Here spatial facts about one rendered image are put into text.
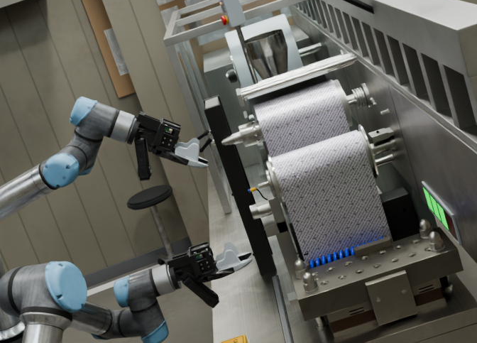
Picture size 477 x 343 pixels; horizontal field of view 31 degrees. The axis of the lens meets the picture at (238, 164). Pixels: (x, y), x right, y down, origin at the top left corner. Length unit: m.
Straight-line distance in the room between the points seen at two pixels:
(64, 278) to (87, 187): 3.73
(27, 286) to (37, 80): 3.65
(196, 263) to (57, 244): 3.62
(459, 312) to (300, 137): 0.67
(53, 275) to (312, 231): 0.69
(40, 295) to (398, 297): 0.83
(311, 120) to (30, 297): 0.93
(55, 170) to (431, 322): 0.95
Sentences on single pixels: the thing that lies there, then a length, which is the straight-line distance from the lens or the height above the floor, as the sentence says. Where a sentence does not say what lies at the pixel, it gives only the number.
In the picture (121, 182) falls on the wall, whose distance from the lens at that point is 5.68.
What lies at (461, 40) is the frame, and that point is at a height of 1.64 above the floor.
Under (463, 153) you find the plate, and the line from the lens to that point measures 1.54.
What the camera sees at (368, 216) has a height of 1.10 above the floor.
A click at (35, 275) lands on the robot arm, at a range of 2.00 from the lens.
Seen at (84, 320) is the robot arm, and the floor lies 1.10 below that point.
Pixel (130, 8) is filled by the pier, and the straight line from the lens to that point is 5.24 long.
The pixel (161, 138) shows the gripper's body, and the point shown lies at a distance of 2.18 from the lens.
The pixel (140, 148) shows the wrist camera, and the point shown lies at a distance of 2.20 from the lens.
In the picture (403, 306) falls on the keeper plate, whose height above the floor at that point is 0.94.
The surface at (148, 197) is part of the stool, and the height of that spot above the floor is 0.54.
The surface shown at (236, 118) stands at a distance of 3.21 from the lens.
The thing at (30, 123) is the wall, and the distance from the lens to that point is 5.62.
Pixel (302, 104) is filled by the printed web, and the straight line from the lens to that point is 2.42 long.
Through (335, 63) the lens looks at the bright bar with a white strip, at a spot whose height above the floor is 1.45.
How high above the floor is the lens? 1.90
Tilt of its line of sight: 15 degrees down
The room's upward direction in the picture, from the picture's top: 19 degrees counter-clockwise
